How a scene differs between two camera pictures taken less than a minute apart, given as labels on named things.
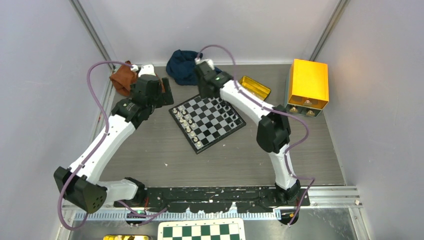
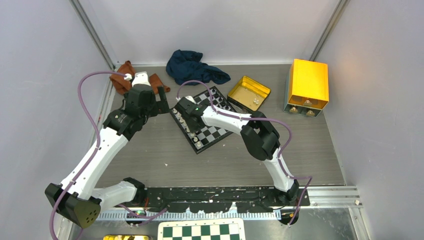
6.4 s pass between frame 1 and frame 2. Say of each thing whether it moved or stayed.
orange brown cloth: stayed
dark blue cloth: stayed
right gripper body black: moved
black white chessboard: stayed
